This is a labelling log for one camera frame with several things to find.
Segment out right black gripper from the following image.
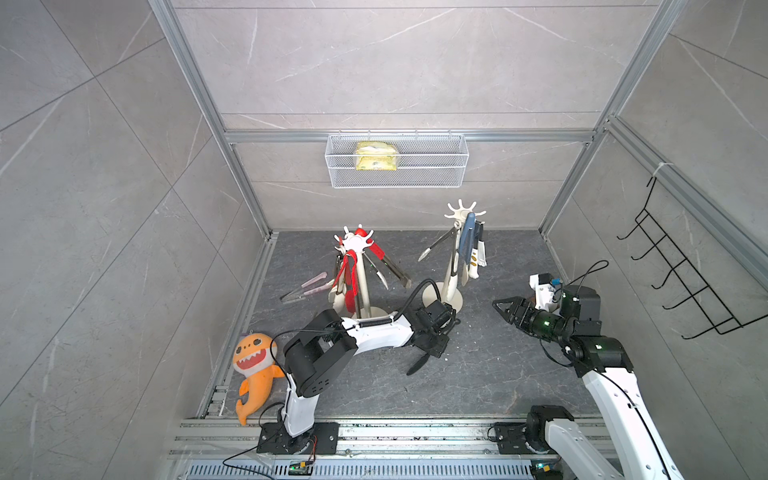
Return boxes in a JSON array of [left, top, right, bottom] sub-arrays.
[[492, 297, 569, 345]]

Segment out black steel tongs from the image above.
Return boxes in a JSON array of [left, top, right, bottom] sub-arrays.
[[406, 353, 431, 376]]

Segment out cream utensil stand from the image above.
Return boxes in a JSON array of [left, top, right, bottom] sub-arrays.
[[422, 199, 486, 311], [334, 226, 386, 319]]

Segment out slim white tongs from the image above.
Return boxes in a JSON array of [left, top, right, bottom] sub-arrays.
[[468, 222, 487, 279]]

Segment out blue handled cream tongs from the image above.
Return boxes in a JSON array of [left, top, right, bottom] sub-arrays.
[[458, 212, 476, 286]]

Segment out steel tongs with ring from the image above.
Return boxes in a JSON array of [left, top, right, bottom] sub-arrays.
[[417, 225, 457, 262]]

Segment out red sleeved steel tongs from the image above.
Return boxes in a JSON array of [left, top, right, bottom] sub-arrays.
[[334, 249, 358, 315]]

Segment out long steel white tongs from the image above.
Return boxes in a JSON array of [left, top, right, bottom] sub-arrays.
[[328, 251, 344, 304]]

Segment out red handled steel tongs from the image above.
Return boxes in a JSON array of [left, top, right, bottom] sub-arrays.
[[355, 225, 412, 288]]

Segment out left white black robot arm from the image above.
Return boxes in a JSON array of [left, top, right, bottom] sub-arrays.
[[267, 279, 460, 439]]

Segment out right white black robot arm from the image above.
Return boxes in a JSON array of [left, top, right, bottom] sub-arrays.
[[492, 285, 682, 479]]

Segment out orange monster plush toy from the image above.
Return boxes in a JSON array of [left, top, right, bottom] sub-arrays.
[[232, 333, 284, 426]]

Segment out yellow packet in basket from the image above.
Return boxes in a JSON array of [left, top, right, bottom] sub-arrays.
[[354, 141, 400, 171]]

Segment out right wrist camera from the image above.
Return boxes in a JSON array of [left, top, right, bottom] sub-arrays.
[[529, 273, 562, 313]]

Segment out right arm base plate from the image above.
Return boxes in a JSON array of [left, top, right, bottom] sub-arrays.
[[486, 422, 549, 455]]

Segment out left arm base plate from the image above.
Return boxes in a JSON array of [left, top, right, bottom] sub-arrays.
[[256, 422, 340, 455]]

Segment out white wire mesh basket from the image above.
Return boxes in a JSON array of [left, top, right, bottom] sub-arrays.
[[325, 133, 469, 189]]

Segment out black wire wall hook rack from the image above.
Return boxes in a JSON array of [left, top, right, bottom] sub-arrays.
[[616, 177, 767, 341]]

